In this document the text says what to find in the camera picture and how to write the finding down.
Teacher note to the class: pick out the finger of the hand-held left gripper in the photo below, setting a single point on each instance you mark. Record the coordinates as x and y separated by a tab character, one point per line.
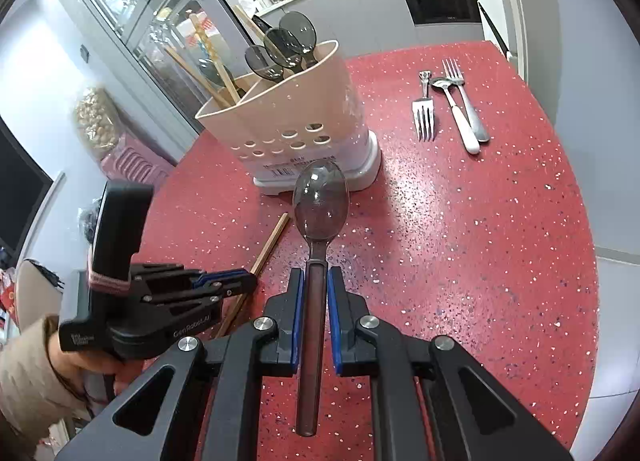
200	298
165	272

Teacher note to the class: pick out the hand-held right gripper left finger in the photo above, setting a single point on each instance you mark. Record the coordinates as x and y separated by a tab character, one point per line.
298	321

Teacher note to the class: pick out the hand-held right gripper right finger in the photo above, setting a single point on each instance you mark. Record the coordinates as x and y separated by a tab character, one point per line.
334	321

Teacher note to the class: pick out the plain wooden chopstick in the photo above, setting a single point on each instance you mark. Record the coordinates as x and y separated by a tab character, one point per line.
247	18
192	73
267	243

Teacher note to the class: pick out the large dark transparent plastic spoon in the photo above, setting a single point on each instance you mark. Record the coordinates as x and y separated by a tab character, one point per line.
320	211

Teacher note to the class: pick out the beige plastic utensil holder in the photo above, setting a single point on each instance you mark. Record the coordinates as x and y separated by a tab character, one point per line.
300	106

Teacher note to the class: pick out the person's left forearm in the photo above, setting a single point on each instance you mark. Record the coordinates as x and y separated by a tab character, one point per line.
25	376

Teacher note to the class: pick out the person's left hand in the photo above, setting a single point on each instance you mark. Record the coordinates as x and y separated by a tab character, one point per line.
90	366

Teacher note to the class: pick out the black plastic bag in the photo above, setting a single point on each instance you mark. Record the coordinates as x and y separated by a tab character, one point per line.
90	223

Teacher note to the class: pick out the pink plastic stool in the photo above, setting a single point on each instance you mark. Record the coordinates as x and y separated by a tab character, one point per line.
132	163

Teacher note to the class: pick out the black screen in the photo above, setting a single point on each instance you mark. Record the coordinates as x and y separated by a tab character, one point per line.
20	186

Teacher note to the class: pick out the clear bag of nuts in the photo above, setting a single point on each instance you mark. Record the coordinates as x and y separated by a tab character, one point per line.
95	121

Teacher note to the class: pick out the blue patterned wooden chopstick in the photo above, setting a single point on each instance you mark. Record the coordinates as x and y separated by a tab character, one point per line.
210	53

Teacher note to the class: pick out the glass door cabinet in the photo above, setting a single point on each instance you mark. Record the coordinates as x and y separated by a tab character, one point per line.
125	6

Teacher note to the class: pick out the plain steel fork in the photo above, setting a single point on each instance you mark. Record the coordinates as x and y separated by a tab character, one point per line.
452	73

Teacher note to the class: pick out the white tall cabinet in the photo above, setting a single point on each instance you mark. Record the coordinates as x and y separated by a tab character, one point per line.
500	1

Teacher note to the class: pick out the dark wall switch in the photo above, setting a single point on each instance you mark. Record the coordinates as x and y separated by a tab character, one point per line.
84	52

